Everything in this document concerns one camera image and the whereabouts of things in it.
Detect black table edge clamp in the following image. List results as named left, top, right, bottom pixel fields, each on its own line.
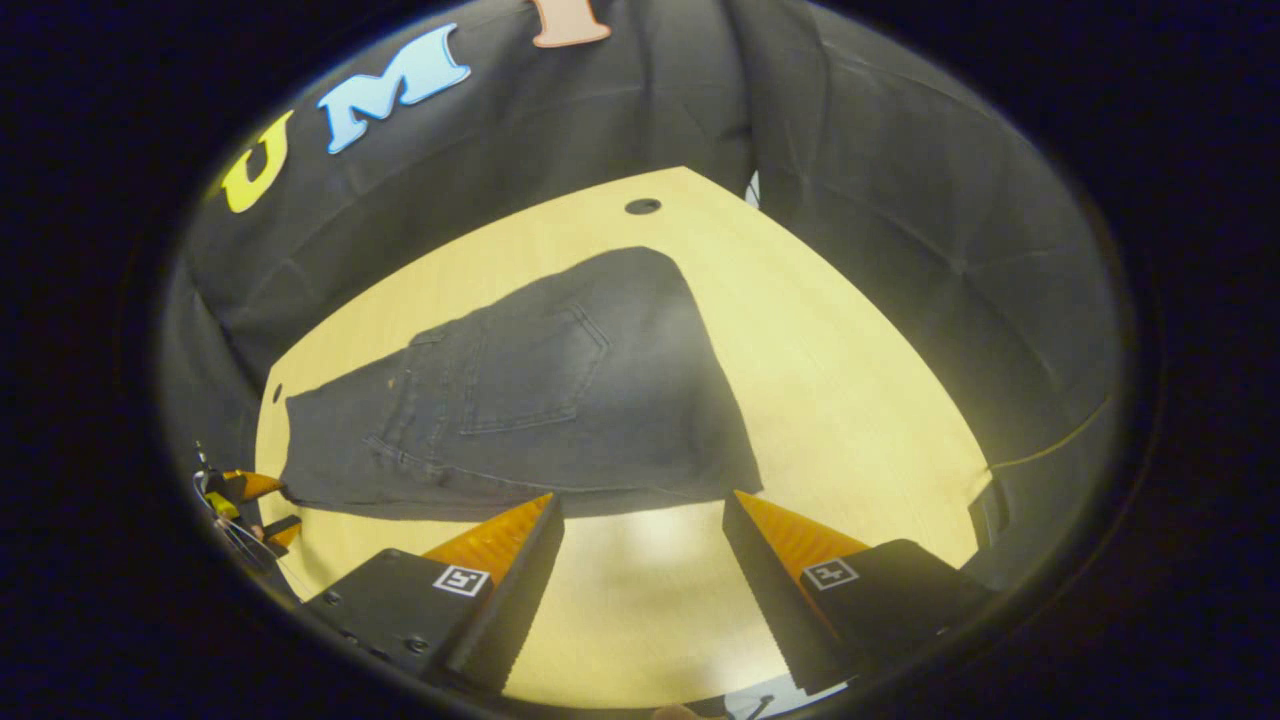
left=967, top=478, right=1011, bottom=549

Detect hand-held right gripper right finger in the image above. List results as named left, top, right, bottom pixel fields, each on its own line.
left=722, top=490, right=996, bottom=696

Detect dark grey jeans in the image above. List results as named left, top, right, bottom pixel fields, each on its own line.
left=280, top=246, right=763, bottom=521

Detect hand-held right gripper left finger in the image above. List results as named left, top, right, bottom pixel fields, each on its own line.
left=300, top=492, right=564, bottom=696

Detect black backdrop cloth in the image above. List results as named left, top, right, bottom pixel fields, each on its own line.
left=160, top=0, right=1131, bottom=601

